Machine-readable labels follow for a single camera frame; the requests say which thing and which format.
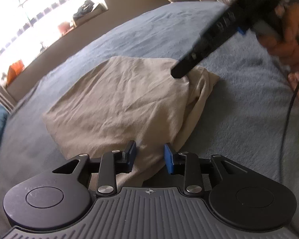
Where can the orange bag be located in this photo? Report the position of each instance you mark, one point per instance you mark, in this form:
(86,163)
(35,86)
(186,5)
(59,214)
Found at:
(15,71)

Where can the grey curtain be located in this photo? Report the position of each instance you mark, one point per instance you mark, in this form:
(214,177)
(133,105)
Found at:
(1,93)

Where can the beige pants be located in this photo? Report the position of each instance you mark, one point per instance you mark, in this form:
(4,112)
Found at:
(124,99)

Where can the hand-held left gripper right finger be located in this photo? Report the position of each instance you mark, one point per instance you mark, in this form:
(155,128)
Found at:
(168,160)

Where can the pink pot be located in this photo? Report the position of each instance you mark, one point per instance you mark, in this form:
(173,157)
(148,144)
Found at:
(64,27)

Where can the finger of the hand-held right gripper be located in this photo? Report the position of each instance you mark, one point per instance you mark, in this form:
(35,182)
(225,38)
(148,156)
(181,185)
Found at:
(189,62)

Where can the person's right hand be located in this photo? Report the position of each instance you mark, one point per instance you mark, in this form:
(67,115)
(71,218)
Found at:
(291,29)

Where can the cardboard box with dark clothes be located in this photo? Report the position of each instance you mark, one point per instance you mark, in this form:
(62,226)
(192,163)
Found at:
(88,11)

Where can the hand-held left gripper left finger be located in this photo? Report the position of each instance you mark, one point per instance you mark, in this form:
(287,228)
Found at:
(132,156)

